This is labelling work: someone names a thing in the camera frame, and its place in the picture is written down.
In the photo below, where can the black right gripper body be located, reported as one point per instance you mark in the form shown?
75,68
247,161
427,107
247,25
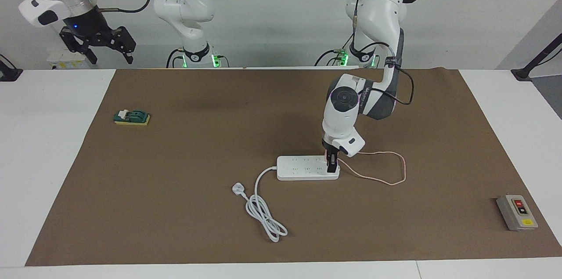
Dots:
88,27

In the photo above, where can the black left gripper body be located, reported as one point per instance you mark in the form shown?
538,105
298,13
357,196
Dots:
330,149

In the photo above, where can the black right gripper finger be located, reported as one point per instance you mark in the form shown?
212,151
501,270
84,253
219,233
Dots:
76,45
124,41

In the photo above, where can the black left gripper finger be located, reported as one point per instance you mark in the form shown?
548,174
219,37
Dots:
329,162
335,164

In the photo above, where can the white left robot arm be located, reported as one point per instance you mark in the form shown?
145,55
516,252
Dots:
338,125

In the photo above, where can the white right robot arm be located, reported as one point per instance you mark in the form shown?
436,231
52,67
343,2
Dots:
184,6

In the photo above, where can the white power strip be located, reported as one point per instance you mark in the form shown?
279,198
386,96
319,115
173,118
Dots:
303,169

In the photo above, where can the brown table mat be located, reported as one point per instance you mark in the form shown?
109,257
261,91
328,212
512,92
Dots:
307,235

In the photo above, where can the green circuit board block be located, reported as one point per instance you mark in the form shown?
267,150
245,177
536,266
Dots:
131,117

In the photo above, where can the black slanted stand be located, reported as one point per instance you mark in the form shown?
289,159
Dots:
524,72

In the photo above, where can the white wall socket box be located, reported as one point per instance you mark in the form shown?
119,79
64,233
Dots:
66,60

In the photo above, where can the grey on-off switch box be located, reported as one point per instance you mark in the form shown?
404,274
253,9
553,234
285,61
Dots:
516,215

